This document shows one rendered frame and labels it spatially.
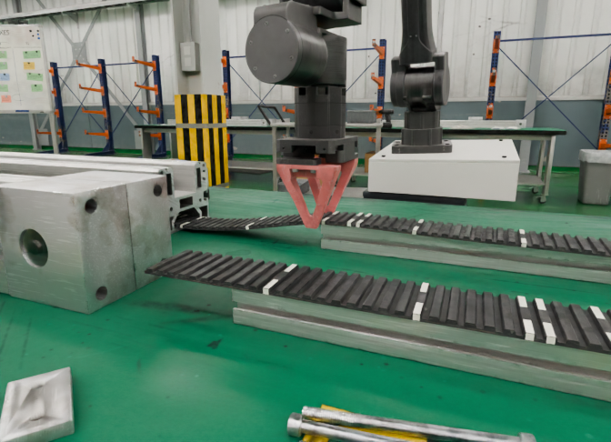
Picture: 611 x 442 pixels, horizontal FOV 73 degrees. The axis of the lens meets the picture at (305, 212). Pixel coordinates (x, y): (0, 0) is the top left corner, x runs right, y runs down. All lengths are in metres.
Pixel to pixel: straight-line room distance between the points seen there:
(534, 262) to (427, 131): 0.48
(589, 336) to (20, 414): 0.29
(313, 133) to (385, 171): 0.40
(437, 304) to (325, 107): 0.25
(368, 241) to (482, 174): 0.39
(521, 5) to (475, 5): 0.69
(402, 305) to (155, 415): 0.15
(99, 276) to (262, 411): 0.18
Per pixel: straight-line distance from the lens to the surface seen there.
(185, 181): 0.61
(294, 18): 0.40
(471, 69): 7.97
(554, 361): 0.29
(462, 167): 0.81
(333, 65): 0.45
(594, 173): 5.31
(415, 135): 0.88
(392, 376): 0.27
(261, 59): 0.40
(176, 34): 3.95
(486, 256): 0.46
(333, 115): 0.45
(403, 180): 0.83
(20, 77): 6.20
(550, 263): 0.46
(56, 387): 0.27
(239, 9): 9.48
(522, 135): 5.00
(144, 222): 0.39
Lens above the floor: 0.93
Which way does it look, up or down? 13 degrees down
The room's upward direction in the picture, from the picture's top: straight up
